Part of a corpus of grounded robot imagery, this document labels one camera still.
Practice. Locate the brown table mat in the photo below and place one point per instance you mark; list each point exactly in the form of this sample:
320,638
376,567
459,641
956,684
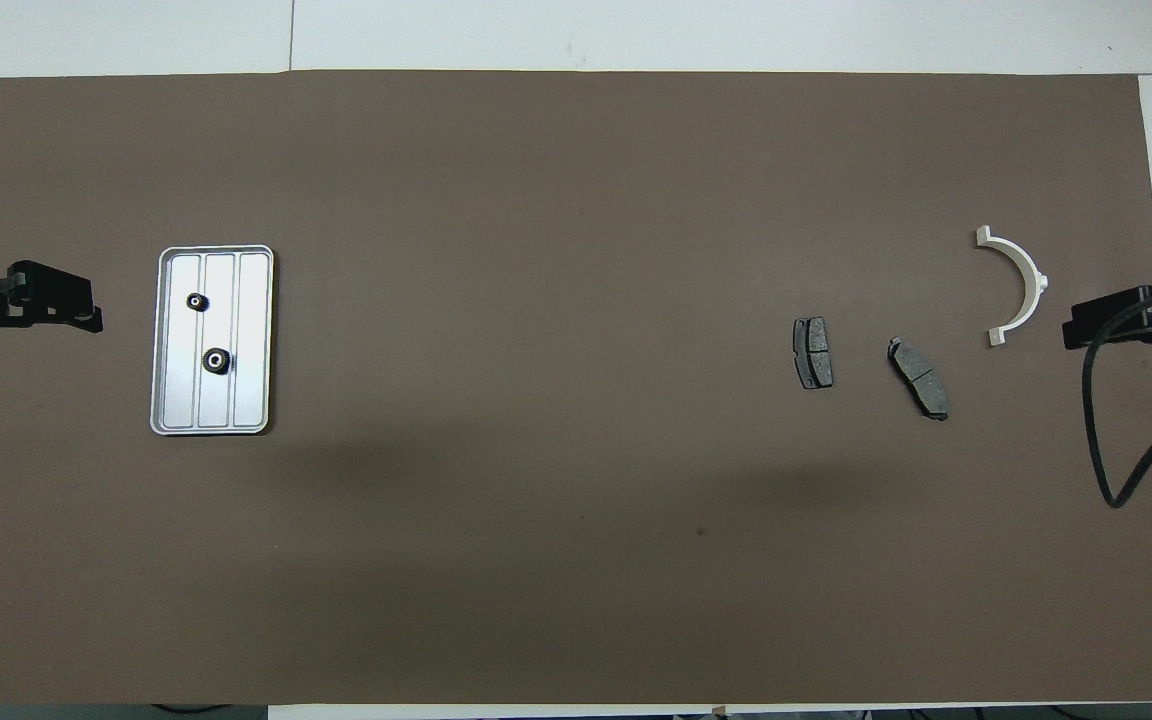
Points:
576,500

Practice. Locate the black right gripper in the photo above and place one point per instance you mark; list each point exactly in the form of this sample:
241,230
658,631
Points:
1136,315

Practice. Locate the elongated dark grey brake pad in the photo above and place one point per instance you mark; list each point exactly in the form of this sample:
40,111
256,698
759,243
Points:
918,378

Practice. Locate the silver metal tray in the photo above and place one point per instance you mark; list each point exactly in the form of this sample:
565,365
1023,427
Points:
251,390

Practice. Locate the small black bearing gear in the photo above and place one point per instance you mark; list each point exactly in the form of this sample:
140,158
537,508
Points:
196,301

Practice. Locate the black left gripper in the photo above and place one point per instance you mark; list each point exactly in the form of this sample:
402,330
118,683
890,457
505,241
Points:
26,290

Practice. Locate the large black bearing gear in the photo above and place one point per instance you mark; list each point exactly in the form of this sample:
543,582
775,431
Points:
217,361

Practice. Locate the white semicircular bracket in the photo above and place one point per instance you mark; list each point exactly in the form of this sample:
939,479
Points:
1030,268

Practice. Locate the rectangular dark grey brake pad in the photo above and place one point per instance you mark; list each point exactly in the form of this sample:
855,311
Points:
813,352

